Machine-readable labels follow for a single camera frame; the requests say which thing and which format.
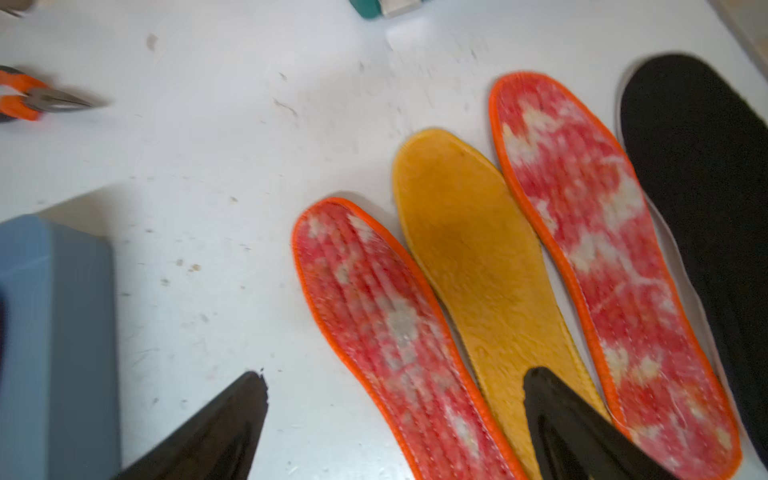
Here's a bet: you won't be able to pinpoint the red insole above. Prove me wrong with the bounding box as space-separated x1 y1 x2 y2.
489 72 742 479
291 197 525 479

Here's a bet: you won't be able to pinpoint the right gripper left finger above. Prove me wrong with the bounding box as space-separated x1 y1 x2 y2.
116 371 269 479

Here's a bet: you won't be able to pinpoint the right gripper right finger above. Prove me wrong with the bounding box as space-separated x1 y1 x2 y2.
523 367 675 480

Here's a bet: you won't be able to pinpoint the orange handled pliers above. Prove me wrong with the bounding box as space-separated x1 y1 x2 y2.
1 66 95 123

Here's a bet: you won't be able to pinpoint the blue storage box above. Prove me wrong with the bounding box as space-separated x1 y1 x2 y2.
1 215 121 479

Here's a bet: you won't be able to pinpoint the right yellow insole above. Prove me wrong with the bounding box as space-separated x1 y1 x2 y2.
393 129 605 479

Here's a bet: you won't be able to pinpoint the green tool case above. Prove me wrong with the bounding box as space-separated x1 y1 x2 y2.
349 0 428 20

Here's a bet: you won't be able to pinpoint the right black insole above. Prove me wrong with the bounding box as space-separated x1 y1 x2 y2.
619 53 767 459

